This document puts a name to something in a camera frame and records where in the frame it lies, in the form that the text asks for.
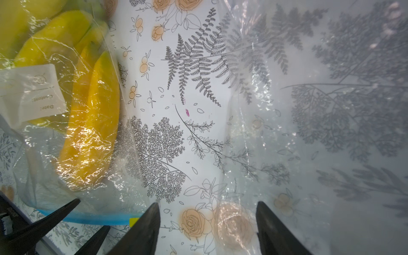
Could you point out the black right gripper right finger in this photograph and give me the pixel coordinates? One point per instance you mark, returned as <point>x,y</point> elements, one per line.
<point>274,237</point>

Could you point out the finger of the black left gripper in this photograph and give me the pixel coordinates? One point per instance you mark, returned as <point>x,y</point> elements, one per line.
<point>21,242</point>
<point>93,245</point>

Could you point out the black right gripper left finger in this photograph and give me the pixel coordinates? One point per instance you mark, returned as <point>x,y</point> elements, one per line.
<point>141,239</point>

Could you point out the clear zip-top bag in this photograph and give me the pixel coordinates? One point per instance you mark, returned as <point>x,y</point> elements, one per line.
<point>319,125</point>
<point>63,103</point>

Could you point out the orange bananas in left bag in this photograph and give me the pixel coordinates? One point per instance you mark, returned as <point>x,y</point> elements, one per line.
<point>93,122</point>

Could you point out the yellow banana bunch left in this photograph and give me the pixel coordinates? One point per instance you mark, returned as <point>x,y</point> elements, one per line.
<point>32,31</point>

